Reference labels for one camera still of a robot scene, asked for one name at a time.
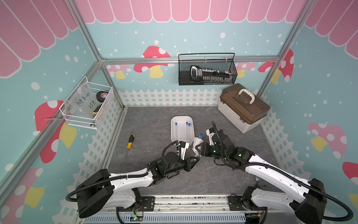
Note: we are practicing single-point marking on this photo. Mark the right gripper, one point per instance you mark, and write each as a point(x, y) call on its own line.
point(204, 149)

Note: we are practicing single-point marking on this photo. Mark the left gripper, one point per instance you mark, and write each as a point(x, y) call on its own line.
point(189, 164)

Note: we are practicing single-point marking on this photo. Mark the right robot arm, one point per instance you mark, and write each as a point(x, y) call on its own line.
point(305, 199)

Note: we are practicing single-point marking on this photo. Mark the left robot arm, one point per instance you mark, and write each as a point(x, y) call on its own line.
point(106, 190)

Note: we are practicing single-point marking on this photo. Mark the white plastic tray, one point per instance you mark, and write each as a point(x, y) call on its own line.
point(181, 120)

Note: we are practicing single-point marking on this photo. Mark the brown lid storage box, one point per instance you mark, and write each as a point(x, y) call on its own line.
point(242, 107)

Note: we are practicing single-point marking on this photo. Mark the yellow black screwdriver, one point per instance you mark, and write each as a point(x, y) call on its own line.
point(130, 142)

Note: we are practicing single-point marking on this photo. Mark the socket set in basket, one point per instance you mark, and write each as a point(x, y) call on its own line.
point(208, 75)

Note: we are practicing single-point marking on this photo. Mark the black tape roll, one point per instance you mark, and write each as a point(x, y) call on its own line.
point(101, 96)

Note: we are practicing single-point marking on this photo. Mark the clear labelled plastic bag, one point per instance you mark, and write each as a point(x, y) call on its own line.
point(82, 102)

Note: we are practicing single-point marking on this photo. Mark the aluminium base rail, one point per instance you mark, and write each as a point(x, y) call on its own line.
point(189, 209)

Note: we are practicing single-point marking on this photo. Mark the black wire wall basket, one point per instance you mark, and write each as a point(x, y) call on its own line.
point(214, 61)

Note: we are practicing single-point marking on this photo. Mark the white wire wall basket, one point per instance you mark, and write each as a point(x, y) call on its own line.
point(103, 115)

